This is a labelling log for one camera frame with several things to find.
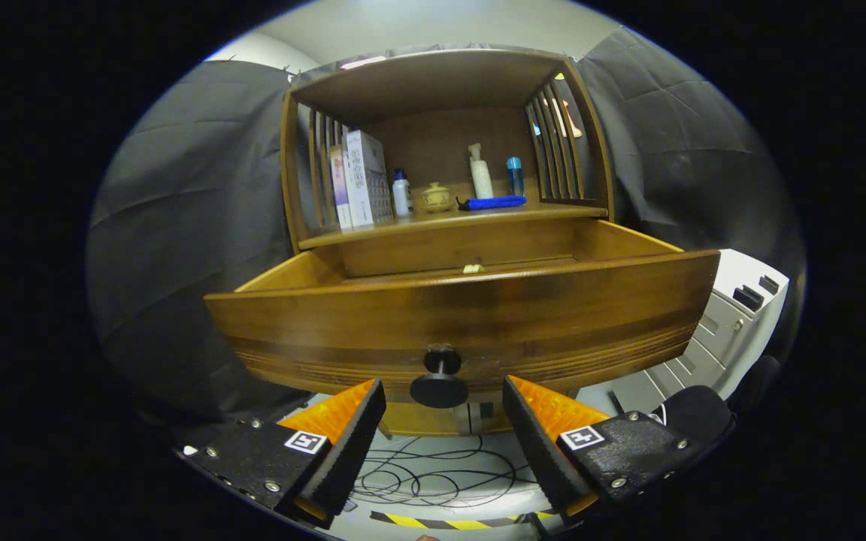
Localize wooden drawer with black knob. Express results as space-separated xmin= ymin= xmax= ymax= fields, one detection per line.
xmin=204 ymin=219 xmax=721 ymax=410

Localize black floor cables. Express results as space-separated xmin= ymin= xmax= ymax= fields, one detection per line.
xmin=350 ymin=434 xmax=535 ymax=508

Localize white pump bottle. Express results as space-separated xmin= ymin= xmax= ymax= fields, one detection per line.
xmin=468 ymin=143 xmax=494 ymax=200

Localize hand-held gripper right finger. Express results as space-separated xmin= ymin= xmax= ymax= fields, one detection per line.
xmin=502 ymin=374 xmax=710 ymax=527

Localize yellow lidded teacup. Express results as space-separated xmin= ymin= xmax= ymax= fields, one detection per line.
xmin=421 ymin=182 xmax=454 ymax=213

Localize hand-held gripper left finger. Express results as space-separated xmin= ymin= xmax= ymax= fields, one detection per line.
xmin=174 ymin=378 xmax=387 ymax=530

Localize white bottle with blue cap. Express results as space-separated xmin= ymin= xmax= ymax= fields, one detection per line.
xmin=392 ymin=168 xmax=413 ymax=219

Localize white filing cabinet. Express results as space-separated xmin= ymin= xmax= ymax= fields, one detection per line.
xmin=576 ymin=248 xmax=791 ymax=418

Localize purple book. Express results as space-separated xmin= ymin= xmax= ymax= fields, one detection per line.
xmin=329 ymin=144 xmax=353 ymax=231

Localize wooden countertop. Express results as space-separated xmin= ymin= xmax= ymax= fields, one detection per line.
xmin=299 ymin=201 xmax=608 ymax=250

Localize white book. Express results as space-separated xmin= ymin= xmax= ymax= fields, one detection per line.
xmin=344 ymin=129 xmax=395 ymax=228

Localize wooden cabinet with slatted shelf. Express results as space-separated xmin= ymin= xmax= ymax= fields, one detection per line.
xmin=280 ymin=49 xmax=616 ymax=437

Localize blue folded cloth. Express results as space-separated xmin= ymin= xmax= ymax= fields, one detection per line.
xmin=457 ymin=195 xmax=527 ymax=211

